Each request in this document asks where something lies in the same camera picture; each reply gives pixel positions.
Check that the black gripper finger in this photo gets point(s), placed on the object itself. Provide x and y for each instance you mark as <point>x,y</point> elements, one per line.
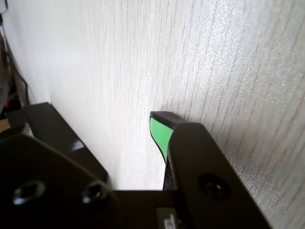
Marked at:
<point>202,162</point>
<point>47,190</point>

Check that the black open box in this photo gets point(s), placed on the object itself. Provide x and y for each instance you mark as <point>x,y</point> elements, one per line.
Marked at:
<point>64,138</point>

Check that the large brown cardboard box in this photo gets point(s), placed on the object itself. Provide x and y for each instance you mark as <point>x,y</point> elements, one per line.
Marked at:
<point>4,125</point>

